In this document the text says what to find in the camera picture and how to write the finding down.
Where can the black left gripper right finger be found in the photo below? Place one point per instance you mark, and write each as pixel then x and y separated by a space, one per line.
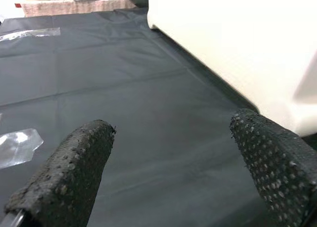
pixel 280 167

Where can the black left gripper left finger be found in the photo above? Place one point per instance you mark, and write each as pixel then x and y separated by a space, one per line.
pixel 64 177

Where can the white plastic children table top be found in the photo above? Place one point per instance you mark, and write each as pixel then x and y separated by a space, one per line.
pixel 235 39

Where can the black table cloth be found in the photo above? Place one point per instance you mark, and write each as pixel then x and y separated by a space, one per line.
pixel 123 88

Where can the beige woven cloth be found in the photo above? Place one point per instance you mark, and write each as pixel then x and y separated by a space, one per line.
pixel 74 5

